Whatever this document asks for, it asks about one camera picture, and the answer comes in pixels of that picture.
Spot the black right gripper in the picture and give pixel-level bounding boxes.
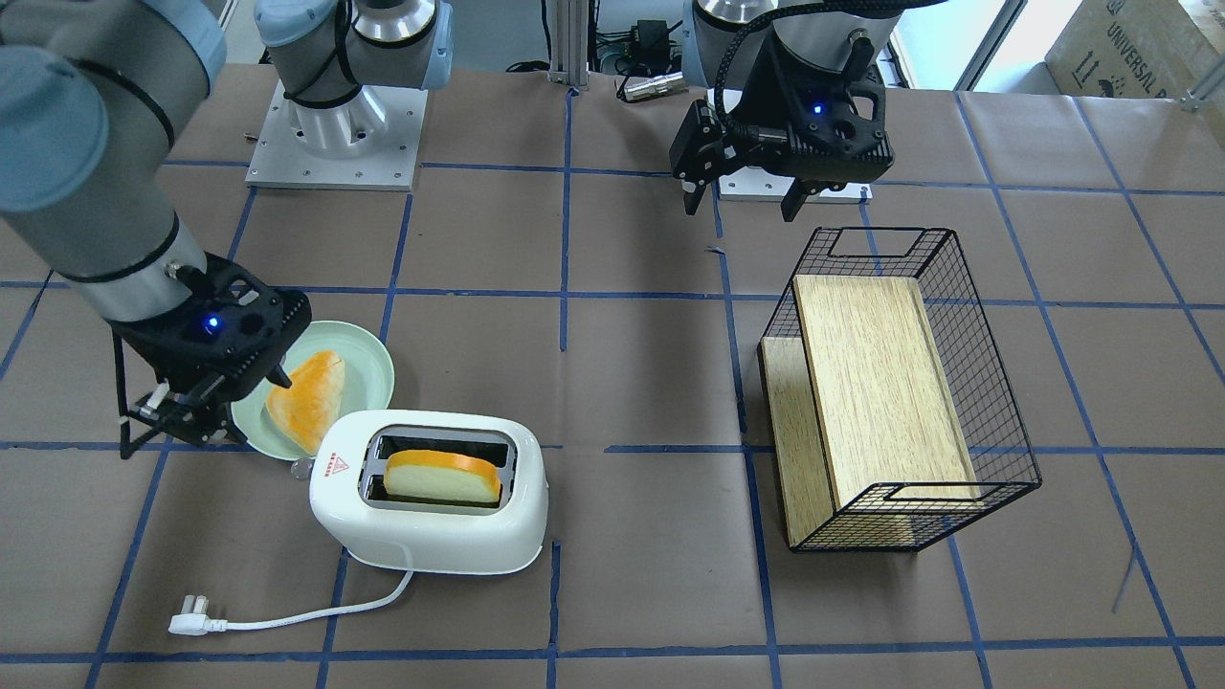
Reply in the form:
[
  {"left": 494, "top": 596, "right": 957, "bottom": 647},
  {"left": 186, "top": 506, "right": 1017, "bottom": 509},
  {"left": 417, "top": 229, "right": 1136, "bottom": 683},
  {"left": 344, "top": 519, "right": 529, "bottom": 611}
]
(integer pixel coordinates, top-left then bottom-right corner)
[{"left": 109, "top": 255, "right": 312, "bottom": 447}]

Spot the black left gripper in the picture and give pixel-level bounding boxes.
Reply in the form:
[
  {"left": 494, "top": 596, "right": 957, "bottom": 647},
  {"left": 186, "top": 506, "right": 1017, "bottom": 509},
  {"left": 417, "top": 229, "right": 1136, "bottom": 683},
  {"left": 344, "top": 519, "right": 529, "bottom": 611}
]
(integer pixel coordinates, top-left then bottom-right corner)
[{"left": 669, "top": 34, "right": 894, "bottom": 222}]

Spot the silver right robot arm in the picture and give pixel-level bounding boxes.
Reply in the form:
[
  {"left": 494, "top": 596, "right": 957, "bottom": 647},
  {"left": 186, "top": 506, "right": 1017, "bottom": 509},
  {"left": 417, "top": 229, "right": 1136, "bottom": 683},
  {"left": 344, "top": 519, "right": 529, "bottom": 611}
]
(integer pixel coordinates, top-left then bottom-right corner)
[{"left": 1, "top": 1, "right": 454, "bottom": 456}]

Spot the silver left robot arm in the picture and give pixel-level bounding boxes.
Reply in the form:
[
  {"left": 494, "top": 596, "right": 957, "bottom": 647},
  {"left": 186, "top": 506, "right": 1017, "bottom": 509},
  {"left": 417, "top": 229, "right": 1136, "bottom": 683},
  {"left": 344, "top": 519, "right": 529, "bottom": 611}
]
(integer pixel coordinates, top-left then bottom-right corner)
[{"left": 669, "top": 1, "right": 913, "bottom": 221}]

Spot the white two-slot toaster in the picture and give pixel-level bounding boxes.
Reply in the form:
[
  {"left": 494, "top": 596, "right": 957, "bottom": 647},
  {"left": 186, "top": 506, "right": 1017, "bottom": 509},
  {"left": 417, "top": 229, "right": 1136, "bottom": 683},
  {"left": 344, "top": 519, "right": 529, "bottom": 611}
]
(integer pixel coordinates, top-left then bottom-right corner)
[{"left": 309, "top": 409, "right": 548, "bottom": 575}]

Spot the bread slice in toaster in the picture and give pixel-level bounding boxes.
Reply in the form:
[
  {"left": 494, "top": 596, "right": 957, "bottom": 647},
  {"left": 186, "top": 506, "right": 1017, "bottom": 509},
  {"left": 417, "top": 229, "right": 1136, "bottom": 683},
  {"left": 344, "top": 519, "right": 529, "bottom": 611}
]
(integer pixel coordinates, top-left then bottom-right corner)
[{"left": 382, "top": 449, "right": 502, "bottom": 505}]

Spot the bread slice on plate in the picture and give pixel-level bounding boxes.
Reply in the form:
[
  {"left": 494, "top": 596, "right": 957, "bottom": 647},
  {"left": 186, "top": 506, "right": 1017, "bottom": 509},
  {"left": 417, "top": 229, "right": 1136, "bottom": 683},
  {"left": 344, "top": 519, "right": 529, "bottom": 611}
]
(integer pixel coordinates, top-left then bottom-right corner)
[{"left": 265, "top": 349, "right": 345, "bottom": 456}]

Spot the black power adapter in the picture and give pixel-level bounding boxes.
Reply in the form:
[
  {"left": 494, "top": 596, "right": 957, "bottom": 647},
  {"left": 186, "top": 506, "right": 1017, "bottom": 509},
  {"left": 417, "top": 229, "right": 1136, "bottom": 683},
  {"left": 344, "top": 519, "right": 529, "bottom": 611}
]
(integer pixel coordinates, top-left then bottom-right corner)
[{"left": 631, "top": 18, "right": 671, "bottom": 63}]

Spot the brown paper table cover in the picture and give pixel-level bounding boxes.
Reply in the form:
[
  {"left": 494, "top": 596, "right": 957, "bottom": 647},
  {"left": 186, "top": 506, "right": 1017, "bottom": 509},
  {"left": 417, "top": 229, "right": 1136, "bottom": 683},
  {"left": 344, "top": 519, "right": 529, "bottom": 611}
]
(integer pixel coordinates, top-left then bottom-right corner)
[{"left": 1, "top": 65, "right": 1223, "bottom": 688}]

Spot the upper wooden shelf board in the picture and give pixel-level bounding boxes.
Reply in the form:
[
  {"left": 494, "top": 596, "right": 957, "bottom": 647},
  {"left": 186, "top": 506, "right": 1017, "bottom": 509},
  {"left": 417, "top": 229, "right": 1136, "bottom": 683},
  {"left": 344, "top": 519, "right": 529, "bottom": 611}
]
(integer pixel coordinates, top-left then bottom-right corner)
[{"left": 793, "top": 275, "right": 985, "bottom": 512}]

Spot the cardboard box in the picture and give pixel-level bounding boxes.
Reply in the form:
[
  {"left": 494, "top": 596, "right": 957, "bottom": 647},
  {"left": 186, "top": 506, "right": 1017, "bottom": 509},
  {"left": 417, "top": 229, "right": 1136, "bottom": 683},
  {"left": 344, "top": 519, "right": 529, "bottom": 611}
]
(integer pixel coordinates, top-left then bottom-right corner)
[{"left": 1045, "top": 1, "right": 1224, "bottom": 98}]

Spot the aluminium frame post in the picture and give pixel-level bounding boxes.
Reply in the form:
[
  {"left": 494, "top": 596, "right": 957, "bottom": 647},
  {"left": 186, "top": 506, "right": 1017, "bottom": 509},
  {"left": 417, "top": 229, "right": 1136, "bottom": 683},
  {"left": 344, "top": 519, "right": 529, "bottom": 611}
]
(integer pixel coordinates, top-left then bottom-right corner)
[{"left": 546, "top": 1, "right": 594, "bottom": 92}]

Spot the white toaster power cable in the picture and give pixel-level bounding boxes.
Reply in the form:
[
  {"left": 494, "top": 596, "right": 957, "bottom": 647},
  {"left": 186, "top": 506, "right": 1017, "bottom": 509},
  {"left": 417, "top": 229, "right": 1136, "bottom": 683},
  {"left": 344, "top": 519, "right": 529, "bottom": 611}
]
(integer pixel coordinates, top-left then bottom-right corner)
[{"left": 168, "top": 570, "right": 415, "bottom": 638}]

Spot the black wire basket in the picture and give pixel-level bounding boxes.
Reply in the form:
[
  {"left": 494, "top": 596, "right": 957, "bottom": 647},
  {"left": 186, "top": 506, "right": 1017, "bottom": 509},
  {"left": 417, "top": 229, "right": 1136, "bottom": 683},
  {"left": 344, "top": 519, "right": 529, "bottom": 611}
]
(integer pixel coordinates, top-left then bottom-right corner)
[{"left": 758, "top": 227, "right": 1042, "bottom": 552}]

